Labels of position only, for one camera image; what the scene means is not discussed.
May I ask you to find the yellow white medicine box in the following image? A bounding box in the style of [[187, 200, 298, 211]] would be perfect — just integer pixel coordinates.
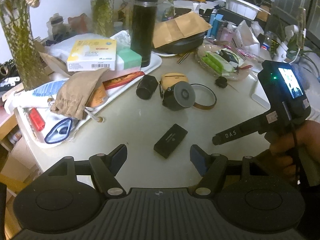
[[67, 39, 117, 72]]

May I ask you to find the green tissue pack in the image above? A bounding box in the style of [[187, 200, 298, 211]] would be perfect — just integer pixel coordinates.
[[116, 48, 142, 70]]

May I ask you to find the orange snack packet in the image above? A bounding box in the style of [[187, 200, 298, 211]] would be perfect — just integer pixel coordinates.
[[86, 83, 108, 108]]

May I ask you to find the glass vase with stems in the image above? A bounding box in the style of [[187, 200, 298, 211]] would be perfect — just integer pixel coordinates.
[[1, 0, 49, 90]]

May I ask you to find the brown paper envelope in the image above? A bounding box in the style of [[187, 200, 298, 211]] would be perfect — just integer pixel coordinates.
[[153, 11, 212, 48]]

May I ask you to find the black cylindrical adapter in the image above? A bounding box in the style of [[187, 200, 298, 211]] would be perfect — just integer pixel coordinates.
[[136, 75, 158, 100]]

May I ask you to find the white food container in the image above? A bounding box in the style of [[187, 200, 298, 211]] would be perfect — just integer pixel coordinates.
[[225, 0, 264, 20]]

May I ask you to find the yellow earbud case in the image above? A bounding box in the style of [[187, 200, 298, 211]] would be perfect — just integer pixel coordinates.
[[160, 73, 189, 90]]

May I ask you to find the black thermos bottle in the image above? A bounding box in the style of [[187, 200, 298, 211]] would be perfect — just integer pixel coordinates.
[[130, 0, 158, 68]]

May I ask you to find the red flat packet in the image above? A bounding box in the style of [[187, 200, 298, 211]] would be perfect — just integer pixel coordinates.
[[103, 71, 145, 90]]

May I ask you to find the red lighter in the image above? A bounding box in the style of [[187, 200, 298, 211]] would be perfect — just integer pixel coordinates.
[[28, 108, 46, 132]]

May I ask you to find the black grey round device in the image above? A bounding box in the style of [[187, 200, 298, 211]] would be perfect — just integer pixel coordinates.
[[162, 81, 195, 111]]

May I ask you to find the glass snack dish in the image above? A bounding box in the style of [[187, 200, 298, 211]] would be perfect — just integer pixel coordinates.
[[195, 44, 253, 81]]

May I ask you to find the beige drawstring pouch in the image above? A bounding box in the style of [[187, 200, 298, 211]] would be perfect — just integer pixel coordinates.
[[50, 68, 109, 120]]

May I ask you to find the black knob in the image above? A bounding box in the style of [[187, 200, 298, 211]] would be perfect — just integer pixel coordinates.
[[215, 76, 228, 88]]

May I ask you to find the black rectangular case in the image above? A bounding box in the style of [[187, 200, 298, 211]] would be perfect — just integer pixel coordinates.
[[153, 124, 188, 159]]

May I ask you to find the person's right hand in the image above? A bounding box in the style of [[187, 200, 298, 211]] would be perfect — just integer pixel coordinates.
[[254, 119, 320, 183]]

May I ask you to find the white plastic tray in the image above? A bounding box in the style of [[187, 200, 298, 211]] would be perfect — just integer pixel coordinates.
[[15, 53, 162, 145]]

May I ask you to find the white plastic bag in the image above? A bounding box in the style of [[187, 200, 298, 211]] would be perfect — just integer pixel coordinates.
[[233, 20, 260, 55]]

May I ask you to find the amber tape roll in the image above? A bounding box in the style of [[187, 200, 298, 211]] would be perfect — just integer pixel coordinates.
[[191, 83, 217, 111]]

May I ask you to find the black zip case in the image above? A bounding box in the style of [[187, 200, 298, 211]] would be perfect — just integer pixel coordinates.
[[153, 33, 205, 54]]

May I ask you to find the green wet wipe pack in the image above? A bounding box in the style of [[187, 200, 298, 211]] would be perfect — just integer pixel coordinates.
[[201, 52, 224, 74]]

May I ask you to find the white phone gimbal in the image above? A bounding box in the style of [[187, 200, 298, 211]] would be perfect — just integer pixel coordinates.
[[273, 25, 306, 64]]

